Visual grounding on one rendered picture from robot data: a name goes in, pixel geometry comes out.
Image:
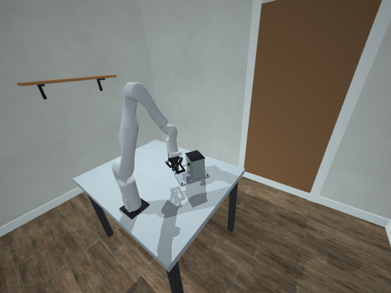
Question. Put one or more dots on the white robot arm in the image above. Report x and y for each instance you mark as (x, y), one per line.
(123, 168)

